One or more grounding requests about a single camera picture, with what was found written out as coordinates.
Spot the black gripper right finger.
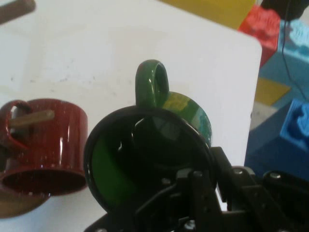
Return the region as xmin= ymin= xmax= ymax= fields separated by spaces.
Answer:
xmin=209 ymin=145 xmax=309 ymax=232

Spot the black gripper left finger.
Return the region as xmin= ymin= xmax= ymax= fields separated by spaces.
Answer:
xmin=135 ymin=168 xmax=218 ymax=232

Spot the green mug with white print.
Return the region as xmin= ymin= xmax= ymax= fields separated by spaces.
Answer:
xmin=83 ymin=58 xmax=215 ymax=214

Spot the blue giant building block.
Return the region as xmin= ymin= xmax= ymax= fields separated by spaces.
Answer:
xmin=243 ymin=97 xmax=309 ymax=175

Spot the yellow flat panel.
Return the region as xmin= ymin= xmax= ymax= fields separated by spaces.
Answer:
xmin=254 ymin=77 xmax=292 ymax=106

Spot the red mug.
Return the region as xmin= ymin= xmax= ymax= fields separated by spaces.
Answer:
xmin=0 ymin=97 xmax=89 ymax=197

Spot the small red building block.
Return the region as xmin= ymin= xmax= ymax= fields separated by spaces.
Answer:
xmin=237 ymin=4 xmax=282 ymax=69

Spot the brown wooden mug tree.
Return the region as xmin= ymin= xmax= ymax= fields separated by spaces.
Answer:
xmin=0 ymin=0 xmax=56 ymax=219

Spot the yellow giant building block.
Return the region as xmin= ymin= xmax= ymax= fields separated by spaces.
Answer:
xmin=158 ymin=0 xmax=257 ymax=32

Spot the bulky black object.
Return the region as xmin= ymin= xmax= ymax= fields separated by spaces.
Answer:
xmin=261 ymin=0 xmax=309 ymax=21

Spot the thin black cable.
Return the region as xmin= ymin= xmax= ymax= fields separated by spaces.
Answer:
xmin=281 ymin=0 xmax=309 ymax=102

